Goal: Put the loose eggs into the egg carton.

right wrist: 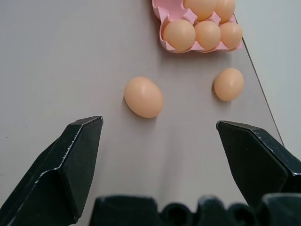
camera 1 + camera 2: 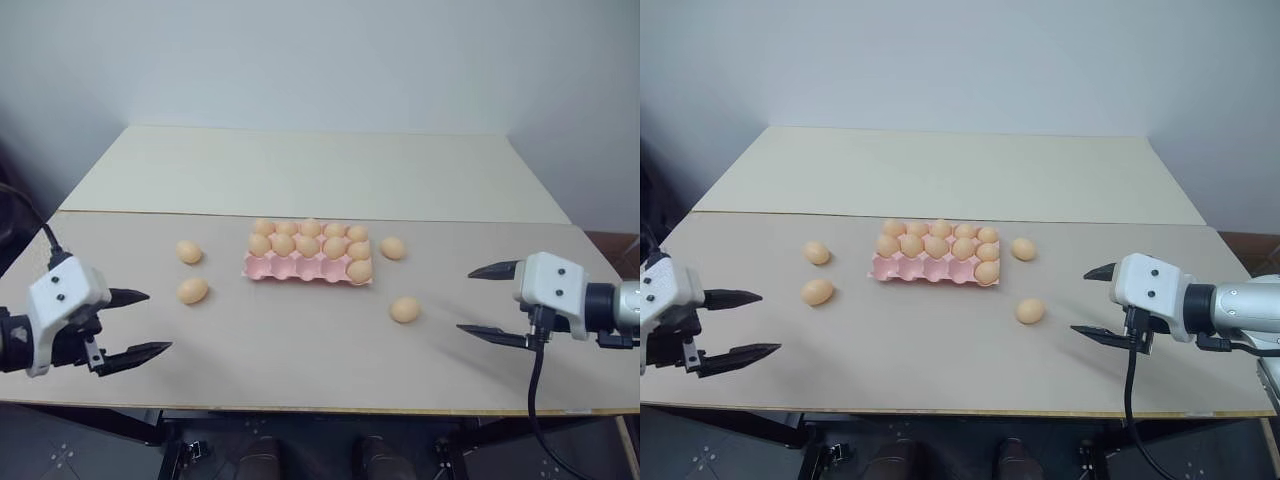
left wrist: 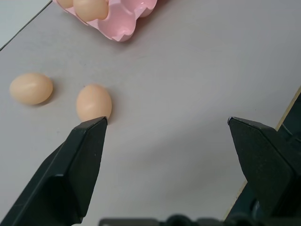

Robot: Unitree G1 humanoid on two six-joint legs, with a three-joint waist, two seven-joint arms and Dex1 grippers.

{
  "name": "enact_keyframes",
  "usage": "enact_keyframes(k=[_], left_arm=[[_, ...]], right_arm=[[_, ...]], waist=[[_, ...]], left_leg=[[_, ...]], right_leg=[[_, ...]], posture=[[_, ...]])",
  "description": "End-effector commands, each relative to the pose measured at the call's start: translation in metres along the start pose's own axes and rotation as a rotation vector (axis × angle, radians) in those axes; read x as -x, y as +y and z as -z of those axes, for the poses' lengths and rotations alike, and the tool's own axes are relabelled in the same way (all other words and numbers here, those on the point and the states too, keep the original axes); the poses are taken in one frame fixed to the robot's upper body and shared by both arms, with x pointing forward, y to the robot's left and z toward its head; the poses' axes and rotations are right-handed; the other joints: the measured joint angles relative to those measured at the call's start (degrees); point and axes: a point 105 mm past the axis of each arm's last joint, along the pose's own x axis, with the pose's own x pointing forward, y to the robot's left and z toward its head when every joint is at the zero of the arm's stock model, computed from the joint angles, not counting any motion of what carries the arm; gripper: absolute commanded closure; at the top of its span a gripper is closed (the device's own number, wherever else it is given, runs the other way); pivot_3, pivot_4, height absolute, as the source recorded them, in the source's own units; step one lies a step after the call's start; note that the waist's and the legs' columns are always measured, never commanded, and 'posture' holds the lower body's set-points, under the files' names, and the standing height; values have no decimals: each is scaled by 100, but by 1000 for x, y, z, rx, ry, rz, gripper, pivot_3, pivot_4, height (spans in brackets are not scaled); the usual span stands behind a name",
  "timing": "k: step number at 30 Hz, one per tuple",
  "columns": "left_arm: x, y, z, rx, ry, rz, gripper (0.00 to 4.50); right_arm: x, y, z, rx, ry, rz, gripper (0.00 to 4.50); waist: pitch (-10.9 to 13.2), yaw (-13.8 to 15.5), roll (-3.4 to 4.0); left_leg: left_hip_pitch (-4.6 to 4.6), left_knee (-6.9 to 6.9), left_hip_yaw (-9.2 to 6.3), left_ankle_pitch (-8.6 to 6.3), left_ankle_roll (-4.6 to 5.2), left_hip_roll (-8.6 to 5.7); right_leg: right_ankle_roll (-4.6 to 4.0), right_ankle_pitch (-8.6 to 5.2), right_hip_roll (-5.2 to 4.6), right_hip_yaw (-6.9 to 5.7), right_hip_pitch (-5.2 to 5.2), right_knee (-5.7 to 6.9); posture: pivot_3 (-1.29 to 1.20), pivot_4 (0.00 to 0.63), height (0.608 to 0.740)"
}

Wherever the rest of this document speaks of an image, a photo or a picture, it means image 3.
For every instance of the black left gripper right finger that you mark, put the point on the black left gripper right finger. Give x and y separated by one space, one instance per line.
265 164

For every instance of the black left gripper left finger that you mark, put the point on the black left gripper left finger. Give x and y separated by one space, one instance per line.
58 179

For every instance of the pink egg tray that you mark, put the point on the pink egg tray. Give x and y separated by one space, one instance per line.
122 22

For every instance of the beige egg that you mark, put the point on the beige egg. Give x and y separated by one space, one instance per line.
64 2
90 9
31 88
93 102

